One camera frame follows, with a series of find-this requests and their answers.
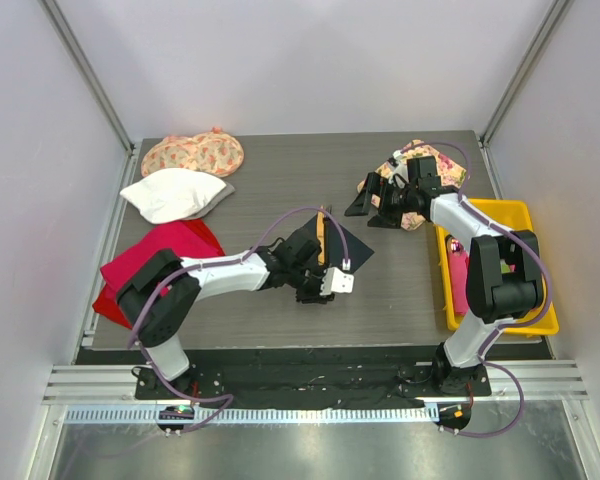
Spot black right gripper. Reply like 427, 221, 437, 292
345, 172, 418, 230

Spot dark blue paper napkin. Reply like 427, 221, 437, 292
289, 212, 374, 274

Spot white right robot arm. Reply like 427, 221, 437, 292
345, 172, 545, 395

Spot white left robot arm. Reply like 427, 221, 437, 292
116, 228, 342, 399

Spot iridescent metal spoon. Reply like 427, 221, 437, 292
446, 238, 464, 255

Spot floral pattern tray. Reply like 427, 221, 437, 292
356, 139, 467, 231

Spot grey cloth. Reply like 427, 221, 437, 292
190, 183, 235, 219

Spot magenta cloth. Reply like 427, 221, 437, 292
99, 222, 225, 311

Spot floral fabric pouch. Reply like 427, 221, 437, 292
140, 127, 245, 178

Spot white cloth bag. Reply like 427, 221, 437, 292
120, 168, 227, 225

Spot red cloth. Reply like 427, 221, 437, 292
91, 218, 225, 331

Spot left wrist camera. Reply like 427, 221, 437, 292
320, 267, 354, 296

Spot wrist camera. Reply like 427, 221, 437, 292
320, 267, 354, 296
389, 156, 442, 190

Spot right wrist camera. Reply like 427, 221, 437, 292
389, 156, 442, 190

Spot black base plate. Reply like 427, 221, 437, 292
131, 346, 491, 410

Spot aluminium front rail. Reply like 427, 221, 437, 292
43, 361, 589, 431

